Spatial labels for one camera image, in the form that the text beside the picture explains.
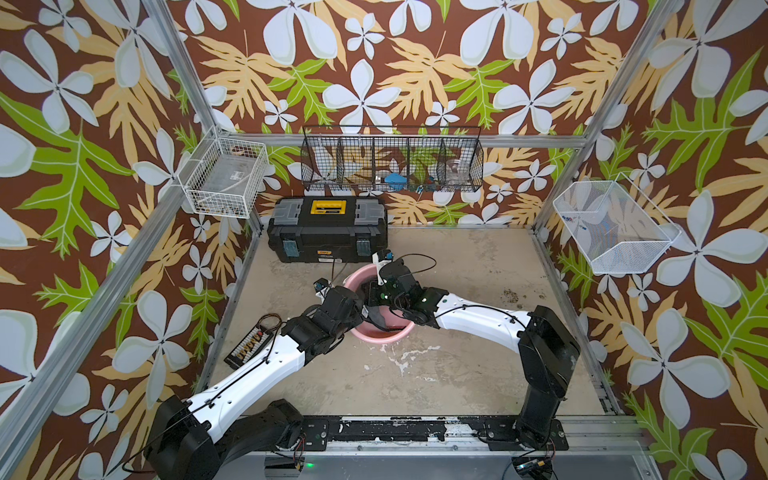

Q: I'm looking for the black cloth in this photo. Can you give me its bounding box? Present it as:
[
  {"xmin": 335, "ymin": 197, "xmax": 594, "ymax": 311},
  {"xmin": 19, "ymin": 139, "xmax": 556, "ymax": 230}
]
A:
[{"xmin": 360, "ymin": 306, "xmax": 412, "ymax": 334}]

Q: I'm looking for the pink plastic bucket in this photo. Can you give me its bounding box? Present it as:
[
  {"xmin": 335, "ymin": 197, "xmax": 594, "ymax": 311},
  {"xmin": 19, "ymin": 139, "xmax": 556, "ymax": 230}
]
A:
[{"xmin": 343, "ymin": 264, "xmax": 415, "ymax": 345}]

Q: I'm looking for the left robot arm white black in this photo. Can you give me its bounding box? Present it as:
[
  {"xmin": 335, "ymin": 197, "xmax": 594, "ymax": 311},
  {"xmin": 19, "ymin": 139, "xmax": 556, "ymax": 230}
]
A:
[{"xmin": 142, "ymin": 286, "xmax": 368, "ymax": 479}]

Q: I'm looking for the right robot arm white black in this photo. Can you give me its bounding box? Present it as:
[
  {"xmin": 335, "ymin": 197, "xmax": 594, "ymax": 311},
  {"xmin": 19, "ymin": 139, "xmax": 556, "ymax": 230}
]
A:
[{"xmin": 365, "ymin": 250, "xmax": 580, "ymax": 448}]

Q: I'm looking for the black yellow toolbox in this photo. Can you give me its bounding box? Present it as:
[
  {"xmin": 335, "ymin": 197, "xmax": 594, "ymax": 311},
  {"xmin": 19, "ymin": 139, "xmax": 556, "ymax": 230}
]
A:
[{"xmin": 267, "ymin": 197, "xmax": 388, "ymax": 263}]

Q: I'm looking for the black screwdriver bit case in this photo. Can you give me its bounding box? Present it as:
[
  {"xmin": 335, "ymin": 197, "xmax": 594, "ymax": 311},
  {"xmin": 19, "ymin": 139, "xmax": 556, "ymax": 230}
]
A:
[{"xmin": 224, "ymin": 313, "xmax": 282, "ymax": 370}]

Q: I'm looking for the blue item in basket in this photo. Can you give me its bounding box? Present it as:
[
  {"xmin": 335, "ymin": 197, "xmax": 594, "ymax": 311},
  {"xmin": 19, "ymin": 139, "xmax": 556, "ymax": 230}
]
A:
[{"xmin": 385, "ymin": 173, "xmax": 407, "ymax": 188}]

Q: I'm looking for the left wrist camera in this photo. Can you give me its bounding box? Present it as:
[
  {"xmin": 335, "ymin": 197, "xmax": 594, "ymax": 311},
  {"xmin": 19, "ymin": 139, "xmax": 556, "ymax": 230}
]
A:
[{"xmin": 313, "ymin": 278, "xmax": 333, "ymax": 301}]

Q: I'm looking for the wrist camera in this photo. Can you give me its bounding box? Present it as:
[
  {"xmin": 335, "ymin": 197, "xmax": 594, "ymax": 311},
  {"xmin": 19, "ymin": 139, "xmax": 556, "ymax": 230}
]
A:
[
  {"xmin": 372, "ymin": 249, "xmax": 394, "ymax": 286},
  {"xmin": 313, "ymin": 278, "xmax": 333, "ymax": 301}
]

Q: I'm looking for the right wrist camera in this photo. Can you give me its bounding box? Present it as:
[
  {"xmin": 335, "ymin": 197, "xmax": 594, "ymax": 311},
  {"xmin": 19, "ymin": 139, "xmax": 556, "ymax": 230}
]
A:
[{"xmin": 372, "ymin": 249, "xmax": 394, "ymax": 286}]

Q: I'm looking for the black wire basket rear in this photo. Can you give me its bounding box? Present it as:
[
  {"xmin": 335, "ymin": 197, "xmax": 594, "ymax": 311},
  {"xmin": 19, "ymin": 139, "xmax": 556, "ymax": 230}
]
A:
[{"xmin": 298, "ymin": 125, "xmax": 485, "ymax": 193}]

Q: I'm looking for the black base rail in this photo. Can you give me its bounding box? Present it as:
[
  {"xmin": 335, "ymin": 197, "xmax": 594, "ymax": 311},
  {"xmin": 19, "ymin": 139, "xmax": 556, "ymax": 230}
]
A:
[{"xmin": 301, "ymin": 415, "xmax": 570, "ymax": 452}]

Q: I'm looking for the white wire basket left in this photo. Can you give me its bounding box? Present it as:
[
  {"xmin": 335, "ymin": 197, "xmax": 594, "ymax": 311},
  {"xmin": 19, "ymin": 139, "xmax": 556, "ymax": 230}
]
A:
[{"xmin": 180, "ymin": 128, "xmax": 270, "ymax": 219}]

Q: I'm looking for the white wire basket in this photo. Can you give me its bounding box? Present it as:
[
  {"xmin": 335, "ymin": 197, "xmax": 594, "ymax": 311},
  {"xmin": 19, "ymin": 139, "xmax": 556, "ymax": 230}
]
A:
[
  {"xmin": 553, "ymin": 173, "xmax": 682, "ymax": 275},
  {"xmin": 180, "ymin": 128, "xmax": 270, "ymax": 219}
]

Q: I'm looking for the white wire basket right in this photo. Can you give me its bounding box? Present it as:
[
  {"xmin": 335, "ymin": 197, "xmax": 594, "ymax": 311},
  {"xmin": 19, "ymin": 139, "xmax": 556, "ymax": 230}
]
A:
[{"xmin": 553, "ymin": 173, "xmax": 682, "ymax": 275}]

